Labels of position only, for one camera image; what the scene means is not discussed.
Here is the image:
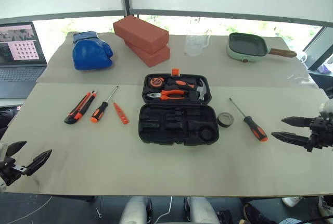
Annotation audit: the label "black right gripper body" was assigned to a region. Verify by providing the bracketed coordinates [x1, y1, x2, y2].
[306, 116, 333, 154]

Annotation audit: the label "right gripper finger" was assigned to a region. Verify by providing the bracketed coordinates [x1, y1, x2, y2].
[280, 116, 315, 129]
[271, 131, 312, 149]

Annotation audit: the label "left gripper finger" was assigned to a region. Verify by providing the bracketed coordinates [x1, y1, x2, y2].
[7, 141, 28, 157]
[24, 149, 53, 177]

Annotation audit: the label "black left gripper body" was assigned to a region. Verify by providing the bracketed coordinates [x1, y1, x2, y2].
[0, 155, 27, 186]

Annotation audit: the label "orange black handled screwdriver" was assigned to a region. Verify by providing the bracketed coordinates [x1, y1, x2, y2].
[228, 97, 268, 143]
[90, 85, 120, 123]

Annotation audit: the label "large orange black utility knife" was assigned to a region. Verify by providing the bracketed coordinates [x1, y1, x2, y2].
[64, 91, 92, 125]

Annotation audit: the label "black electrical tape roll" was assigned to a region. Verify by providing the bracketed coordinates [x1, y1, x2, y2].
[216, 112, 235, 128]

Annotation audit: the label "small black orange cutter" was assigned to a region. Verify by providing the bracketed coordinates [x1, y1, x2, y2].
[77, 90, 99, 117]

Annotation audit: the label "small orange tester pen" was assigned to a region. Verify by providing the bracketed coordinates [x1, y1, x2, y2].
[112, 101, 130, 125]

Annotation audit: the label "black tool case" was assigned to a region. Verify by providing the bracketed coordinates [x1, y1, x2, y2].
[137, 68, 220, 146]

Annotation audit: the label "black bag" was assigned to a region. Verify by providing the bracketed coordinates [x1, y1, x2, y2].
[0, 105, 18, 136]

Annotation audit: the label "small purple packet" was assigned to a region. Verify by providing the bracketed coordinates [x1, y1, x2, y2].
[318, 64, 333, 75]

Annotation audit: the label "white shoe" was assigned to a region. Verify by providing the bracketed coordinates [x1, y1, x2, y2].
[282, 196, 304, 208]

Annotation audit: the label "white mug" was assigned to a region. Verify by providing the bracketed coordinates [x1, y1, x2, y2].
[298, 50, 309, 65]

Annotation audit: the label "dark grey open laptop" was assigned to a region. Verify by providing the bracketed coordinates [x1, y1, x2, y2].
[0, 21, 49, 99]

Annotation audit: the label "black shoe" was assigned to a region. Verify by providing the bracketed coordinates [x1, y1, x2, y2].
[243, 203, 276, 224]

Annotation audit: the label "green electric frying pan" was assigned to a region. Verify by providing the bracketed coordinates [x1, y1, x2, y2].
[226, 32, 298, 64]

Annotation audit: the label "small black floor box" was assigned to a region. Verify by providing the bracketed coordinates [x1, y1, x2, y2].
[217, 209, 235, 224]

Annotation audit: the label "silver rounded shell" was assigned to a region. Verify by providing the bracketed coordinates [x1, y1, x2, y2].
[184, 196, 221, 224]
[119, 196, 153, 224]

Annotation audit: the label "blue boxing glove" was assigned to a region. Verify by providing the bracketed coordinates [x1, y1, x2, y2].
[72, 31, 114, 71]

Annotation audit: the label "clear plastic measuring jug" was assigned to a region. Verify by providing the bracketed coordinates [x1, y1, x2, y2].
[184, 28, 213, 57]

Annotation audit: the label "orange black tape measure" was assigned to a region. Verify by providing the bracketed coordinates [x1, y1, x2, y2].
[148, 76, 164, 88]

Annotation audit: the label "red brick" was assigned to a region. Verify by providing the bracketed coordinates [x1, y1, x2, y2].
[124, 39, 171, 68]
[112, 15, 170, 53]

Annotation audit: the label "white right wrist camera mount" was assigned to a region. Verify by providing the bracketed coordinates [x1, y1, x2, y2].
[318, 101, 333, 120]

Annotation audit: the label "claw hammer orange black handle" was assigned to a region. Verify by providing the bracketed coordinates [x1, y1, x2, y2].
[166, 77, 209, 102]

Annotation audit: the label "orange handled pliers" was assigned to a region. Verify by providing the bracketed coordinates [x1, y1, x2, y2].
[146, 89, 190, 102]

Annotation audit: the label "thin white floor cable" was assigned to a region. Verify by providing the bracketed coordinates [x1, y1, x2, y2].
[152, 196, 173, 224]

